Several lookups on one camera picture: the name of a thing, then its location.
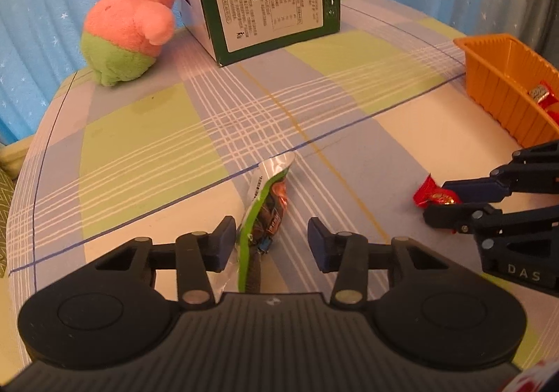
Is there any orange plastic tray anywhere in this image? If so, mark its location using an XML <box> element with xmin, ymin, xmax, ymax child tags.
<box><xmin>453</xmin><ymin>33</ymin><xmax>559</xmax><ymax>149</ymax></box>

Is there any pink starfish plush toy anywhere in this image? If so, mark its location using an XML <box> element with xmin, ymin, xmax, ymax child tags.
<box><xmin>80</xmin><ymin>0</ymin><xmax>181</xmax><ymax>88</ymax></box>

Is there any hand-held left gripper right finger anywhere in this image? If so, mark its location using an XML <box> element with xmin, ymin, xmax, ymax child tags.
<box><xmin>307</xmin><ymin>217</ymin><xmax>453</xmax><ymax>310</ymax></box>

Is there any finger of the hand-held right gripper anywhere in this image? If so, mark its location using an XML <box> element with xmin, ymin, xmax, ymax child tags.
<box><xmin>422</xmin><ymin>205</ymin><xmax>559</xmax><ymax>240</ymax></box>
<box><xmin>442</xmin><ymin>142</ymin><xmax>559</xmax><ymax>204</ymax></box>

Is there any red patterned clothing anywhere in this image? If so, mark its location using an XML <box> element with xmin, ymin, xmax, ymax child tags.
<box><xmin>501</xmin><ymin>359</ymin><xmax>559</xmax><ymax>392</ymax></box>

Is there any green cardboard box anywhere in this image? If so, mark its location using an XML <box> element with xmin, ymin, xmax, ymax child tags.
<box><xmin>176</xmin><ymin>0</ymin><xmax>342</xmax><ymax>67</ymax></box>

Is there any small red wrapped candy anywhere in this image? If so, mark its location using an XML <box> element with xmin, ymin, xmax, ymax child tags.
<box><xmin>528</xmin><ymin>82</ymin><xmax>553</xmax><ymax>104</ymax></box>

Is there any blue star-print curtain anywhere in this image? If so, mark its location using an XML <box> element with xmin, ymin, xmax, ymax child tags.
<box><xmin>0</xmin><ymin>0</ymin><xmax>559</xmax><ymax>146</ymax></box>

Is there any checked tablecloth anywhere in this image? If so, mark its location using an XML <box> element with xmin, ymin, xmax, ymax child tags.
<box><xmin>6</xmin><ymin>0</ymin><xmax>559</xmax><ymax>379</ymax></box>

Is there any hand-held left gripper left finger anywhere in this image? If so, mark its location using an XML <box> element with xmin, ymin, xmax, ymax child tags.
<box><xmin>94</xmin><ymin>215</ymin><xmax>237</xmax><ymax>310</ymax></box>

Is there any green snack packet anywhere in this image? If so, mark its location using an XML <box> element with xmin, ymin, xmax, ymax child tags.
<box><xmin>235</xmin><ymin>151</ymin><xmax>296</xmax><ymax>294</ymax></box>

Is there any light green sofa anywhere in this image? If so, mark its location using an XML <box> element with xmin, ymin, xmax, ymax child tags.
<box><xmin>0</xmin><ymin>142</ymin><xmax>21</xmax><ymax>212</ymax></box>

